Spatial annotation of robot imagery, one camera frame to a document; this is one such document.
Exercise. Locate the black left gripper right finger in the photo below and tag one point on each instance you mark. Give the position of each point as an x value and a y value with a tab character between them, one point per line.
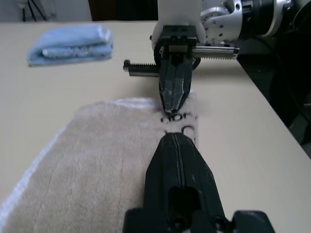
194	170

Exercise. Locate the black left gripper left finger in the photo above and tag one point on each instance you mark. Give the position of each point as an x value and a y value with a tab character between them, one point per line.
162	170

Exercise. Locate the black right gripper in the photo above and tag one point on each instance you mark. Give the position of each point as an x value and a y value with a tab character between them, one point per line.
179	38

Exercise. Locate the beige towel with white trim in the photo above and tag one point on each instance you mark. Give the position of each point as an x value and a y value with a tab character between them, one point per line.
85	157

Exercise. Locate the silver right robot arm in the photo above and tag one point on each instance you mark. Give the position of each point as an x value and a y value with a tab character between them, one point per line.
226	24

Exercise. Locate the light blue folded towel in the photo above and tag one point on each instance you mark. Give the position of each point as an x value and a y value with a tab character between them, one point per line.
70	38

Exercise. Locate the black tripod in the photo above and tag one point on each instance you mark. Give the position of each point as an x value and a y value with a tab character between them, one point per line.
23	12

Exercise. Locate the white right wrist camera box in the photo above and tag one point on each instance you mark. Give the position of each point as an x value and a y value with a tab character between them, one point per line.
179	12

